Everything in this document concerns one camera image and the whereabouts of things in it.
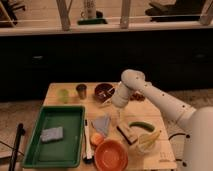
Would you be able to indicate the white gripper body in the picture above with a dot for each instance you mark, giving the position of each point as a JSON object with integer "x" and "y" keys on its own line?
{"x": 121, "y": 96}

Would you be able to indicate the orange plastic bowl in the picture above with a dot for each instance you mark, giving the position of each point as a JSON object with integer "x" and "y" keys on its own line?
{"x": 110, "y": 155}

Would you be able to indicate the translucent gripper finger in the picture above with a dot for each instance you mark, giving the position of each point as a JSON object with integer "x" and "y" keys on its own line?
{"x": 114, "y": 116}
{"x": 121, "y": 114}

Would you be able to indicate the white handled brush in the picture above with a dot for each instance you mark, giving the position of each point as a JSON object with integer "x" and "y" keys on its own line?
{"x": 88, "y": 158}

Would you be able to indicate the green translucent cup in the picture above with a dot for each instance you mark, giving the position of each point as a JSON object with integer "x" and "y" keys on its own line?
{"x": 63, "y": 96}

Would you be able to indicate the green cucumber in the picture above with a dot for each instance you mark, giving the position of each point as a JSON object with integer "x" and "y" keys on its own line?
{"x": 144, "y": 125}

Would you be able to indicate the wooden table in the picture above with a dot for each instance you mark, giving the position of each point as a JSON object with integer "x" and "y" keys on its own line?
{"x": 160, "y": 158}

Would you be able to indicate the grey sponge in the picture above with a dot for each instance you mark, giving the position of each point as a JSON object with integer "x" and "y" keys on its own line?
{"x": 52, "y": 134}

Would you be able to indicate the brown snack pile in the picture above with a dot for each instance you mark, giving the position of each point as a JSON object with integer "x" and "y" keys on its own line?
{"x": 137, "y": 97}

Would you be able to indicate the brown wooden block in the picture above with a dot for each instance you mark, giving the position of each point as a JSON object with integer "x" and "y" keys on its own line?
{"x": 128, "y": 134}

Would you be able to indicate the green base white stand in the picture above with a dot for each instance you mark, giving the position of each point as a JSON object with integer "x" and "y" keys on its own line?
{"x": 90, "y": 15}

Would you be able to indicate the black pole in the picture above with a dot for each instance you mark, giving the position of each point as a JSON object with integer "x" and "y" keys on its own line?
{"x": 19, "y": 133}

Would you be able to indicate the green plastic tray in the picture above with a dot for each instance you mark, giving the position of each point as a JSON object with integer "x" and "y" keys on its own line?
{"x": 64, "y": 153}

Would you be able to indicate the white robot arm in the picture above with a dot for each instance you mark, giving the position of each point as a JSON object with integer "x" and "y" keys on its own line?
{"x": 197, "y": 123}

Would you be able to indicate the dark brown bowl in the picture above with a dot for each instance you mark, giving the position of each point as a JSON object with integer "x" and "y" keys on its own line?
{"x": 103, "y": 91}

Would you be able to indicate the small orange fruit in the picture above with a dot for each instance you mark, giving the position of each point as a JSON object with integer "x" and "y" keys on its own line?
{"x": 96, "y": 139}

